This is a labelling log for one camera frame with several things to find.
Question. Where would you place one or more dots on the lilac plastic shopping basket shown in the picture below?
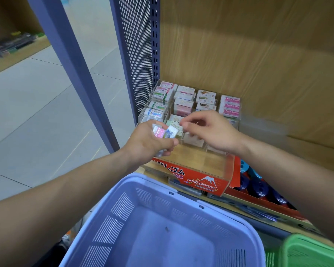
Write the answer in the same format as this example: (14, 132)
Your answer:
(167, 230)

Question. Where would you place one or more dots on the blue metal shelf post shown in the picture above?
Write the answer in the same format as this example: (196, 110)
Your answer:
(72, 66)

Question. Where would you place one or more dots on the clear shelf label strip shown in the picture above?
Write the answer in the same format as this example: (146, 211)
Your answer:
(247, 211)

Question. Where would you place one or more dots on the green plastic shopping basket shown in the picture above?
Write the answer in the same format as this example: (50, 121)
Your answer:
(306, 251)

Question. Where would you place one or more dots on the stacks of boxed erasers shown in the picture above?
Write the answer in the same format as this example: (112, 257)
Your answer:
(183, 104)

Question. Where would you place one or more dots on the person's left thumb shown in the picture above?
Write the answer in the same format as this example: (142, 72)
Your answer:
(171, 145)

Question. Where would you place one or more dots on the person's left forearm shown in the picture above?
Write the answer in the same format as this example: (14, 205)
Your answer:
(58, 202)

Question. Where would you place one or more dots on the pink eraser packet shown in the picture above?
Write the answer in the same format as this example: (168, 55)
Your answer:
(159, 132)

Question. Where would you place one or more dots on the clear display box, red front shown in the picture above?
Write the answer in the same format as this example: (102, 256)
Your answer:
(194, 169)

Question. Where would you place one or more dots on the person's right hand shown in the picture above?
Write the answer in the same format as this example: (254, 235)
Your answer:
(220, 133)

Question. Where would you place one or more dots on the person's right forearm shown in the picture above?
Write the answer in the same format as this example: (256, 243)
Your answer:
(295, 177)

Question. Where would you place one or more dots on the wooden shelf with pens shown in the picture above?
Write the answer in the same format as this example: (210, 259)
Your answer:
(14, 56)

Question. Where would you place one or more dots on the red cardboard display tray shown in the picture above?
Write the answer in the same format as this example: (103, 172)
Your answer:
(256, 200)

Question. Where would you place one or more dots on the row of packaged pens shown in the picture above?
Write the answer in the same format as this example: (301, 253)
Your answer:
(11, 45)

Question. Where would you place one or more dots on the person's right thumb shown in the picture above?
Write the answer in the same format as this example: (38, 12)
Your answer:
(193, 131)

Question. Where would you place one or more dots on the wooden shelf unit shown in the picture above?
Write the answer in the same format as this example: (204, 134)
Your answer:
(253, 52)

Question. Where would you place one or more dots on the person's left hand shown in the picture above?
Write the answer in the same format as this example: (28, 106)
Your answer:
(140, 143)

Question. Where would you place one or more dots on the white and blue eraser packet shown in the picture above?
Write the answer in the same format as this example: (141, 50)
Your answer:
(171, 132)

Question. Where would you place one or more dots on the row of blue sharpeners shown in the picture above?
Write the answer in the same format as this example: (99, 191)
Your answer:
(257, 187)

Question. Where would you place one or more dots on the blue perforated metal shelf panel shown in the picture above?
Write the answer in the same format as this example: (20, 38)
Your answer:
(136, 52)

